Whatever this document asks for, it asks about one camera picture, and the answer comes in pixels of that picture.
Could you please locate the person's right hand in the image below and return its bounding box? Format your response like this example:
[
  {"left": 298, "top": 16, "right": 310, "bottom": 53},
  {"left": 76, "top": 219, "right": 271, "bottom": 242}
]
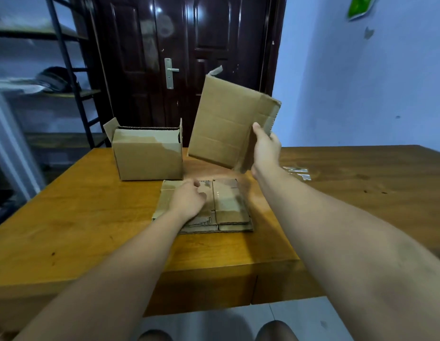
[{"left": 251, "top": 122, "right": 282, "bottom": 178}]

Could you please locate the person's left hand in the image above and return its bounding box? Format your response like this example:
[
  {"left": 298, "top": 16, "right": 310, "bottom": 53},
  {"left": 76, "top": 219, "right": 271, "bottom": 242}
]
[{"left": 169, "top": 179, "right": 207, "bottom": 221}]

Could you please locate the person's left forearm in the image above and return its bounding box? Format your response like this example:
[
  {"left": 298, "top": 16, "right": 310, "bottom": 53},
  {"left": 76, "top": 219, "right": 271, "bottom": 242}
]
[{"left": 13, "top": 209, "right": 198, "bottom": 341}]

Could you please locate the person's right forearm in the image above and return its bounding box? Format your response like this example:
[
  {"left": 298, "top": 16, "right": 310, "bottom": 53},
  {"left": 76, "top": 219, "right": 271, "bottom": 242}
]
[{"left": 251, "top": 162, "right": 440, "bottom": 341}]

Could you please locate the stack of flattened cardboard boxes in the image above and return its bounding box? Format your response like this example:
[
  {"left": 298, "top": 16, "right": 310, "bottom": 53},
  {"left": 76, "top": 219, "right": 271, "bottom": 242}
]
[{"left": 151, "top": 178, "right": 254, "bottom": 235}]

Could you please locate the open brown cardboard box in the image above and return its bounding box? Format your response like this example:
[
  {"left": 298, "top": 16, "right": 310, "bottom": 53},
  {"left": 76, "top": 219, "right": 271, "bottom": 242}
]
[{"left": 103, "top": 117, "right": 184, "bottom": 181}]

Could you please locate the dark brown wooden door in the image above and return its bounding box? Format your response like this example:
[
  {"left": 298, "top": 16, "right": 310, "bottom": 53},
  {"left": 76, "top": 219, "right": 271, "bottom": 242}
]
[{"left": 94, "top": 0, "right": 275, "bottom": 147}]

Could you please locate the person's left knee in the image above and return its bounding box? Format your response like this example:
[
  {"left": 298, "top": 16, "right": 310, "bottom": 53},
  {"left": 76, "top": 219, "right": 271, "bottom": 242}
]
[{"left": 137, "top": 329, "right": 174, "bottom": 341}]

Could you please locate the person's knee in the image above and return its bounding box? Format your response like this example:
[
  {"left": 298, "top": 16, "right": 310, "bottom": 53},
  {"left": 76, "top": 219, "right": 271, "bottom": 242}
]
[
  {"left": 137, "top": 329, "right": 174, "bottom": 341},
  {"left": 255, "top": 320, "right": 299, "bottom": 341}
]

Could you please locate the person's right knee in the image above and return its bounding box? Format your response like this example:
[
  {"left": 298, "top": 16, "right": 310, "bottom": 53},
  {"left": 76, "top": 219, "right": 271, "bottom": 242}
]
[{"left": 255, "top": 320, "right": 299, "bottom": 341}]

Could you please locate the dark cap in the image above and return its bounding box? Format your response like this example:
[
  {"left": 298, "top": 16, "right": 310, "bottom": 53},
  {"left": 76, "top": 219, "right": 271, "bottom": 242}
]
[{"left": 36, "top": 66, "right": 82, "bottom": 94}]

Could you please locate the black metal shelf rack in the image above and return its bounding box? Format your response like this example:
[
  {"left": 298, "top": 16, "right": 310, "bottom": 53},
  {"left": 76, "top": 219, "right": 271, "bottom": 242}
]
[{"left": 0, "top": 0, "right": 111, "bottom": 150}]

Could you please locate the white sheet on shelf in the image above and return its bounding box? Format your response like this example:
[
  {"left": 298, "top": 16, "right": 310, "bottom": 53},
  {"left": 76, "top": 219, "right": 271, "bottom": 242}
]
[{"left": 0, "top": 77, "right": 46, "bottom": 95}]

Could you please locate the dark door frame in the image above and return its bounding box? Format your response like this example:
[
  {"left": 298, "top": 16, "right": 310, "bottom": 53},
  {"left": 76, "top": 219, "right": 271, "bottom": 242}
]
[{"left": 69, "top": 0, "right": 288, "bottom": 146}]

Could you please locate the silver door handle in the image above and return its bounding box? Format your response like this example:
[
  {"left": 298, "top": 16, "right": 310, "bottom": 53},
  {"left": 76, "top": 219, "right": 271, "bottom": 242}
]
[{"left": 164, "top": 58, "right": 180, "bottom": 90}]

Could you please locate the green wall sign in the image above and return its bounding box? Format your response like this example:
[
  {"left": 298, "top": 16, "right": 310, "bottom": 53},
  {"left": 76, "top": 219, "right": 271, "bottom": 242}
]
[{"left": 347, "top": 0, "right": 378, "bottom": 21}]

